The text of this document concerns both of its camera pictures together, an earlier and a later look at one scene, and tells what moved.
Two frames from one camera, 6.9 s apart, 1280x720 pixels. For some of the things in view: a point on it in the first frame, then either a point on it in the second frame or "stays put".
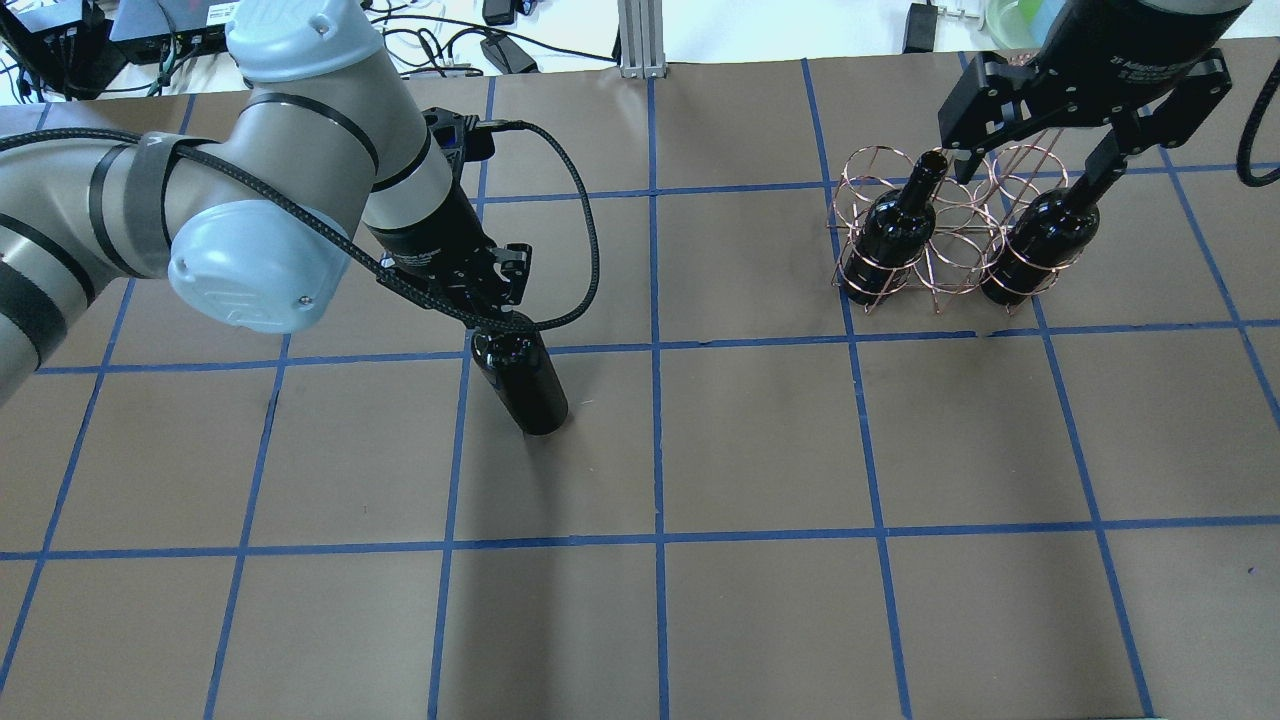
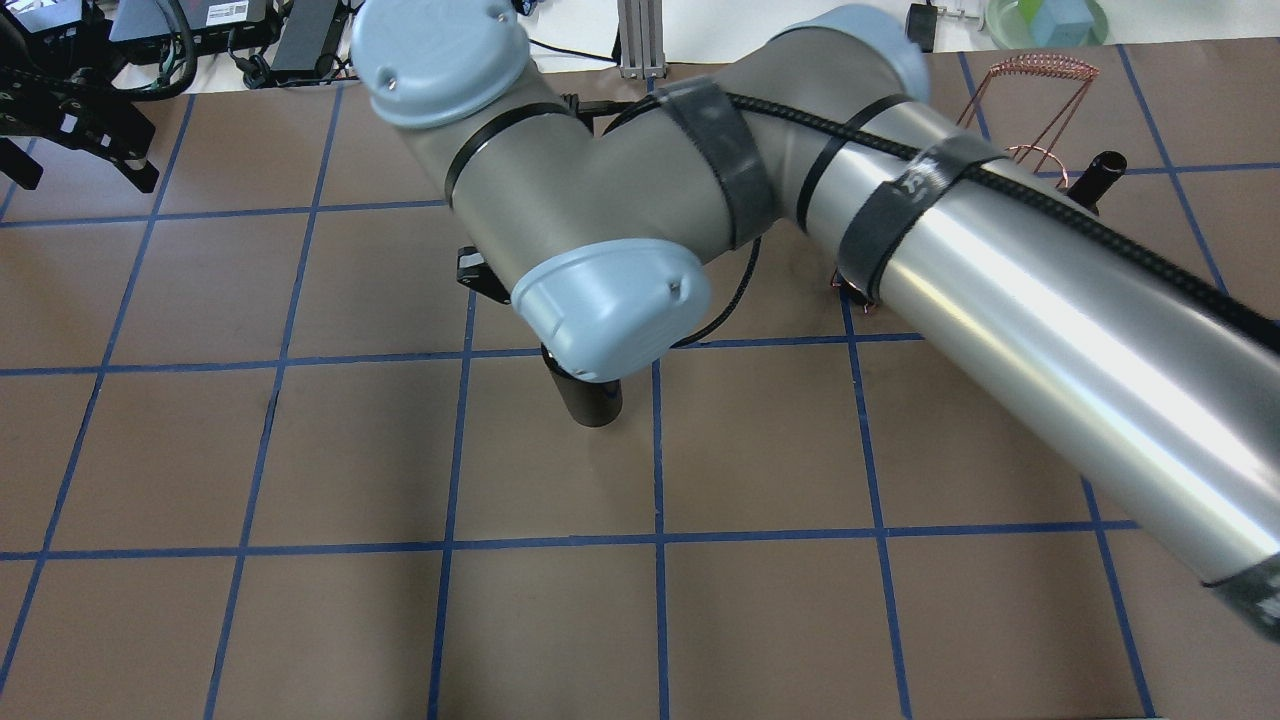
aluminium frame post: x=641 y=38 stays put
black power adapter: x=920 y=28 stays put
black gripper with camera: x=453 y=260 to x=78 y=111
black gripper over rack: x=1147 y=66 to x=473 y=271
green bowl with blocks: x=1021 y=24 stays put
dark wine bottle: x=520 y=367 to x=590 y=403
